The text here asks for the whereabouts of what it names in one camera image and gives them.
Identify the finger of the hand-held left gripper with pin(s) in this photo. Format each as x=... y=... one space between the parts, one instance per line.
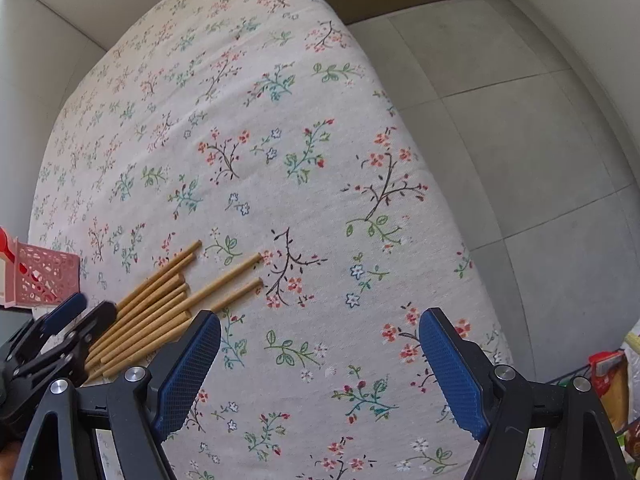
x=62 y=314
x=95 y=324

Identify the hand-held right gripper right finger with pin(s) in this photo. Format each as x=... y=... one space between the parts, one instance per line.
x=450 y=375

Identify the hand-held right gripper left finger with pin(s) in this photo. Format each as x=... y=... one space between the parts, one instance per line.
x=186 y=370

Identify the pink lattice plastic basket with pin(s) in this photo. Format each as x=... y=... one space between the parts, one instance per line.
x=47 y=272

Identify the pile of wooden chopsticks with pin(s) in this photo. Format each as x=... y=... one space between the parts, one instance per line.
x=150 y=305

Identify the red plastic spoon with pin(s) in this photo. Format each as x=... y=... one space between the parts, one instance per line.
x=6 y=245

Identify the orange snack packet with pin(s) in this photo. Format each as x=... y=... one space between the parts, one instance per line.
x=610 y=380

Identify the floral tablecloth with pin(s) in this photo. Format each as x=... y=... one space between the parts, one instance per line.
x=280 y=125

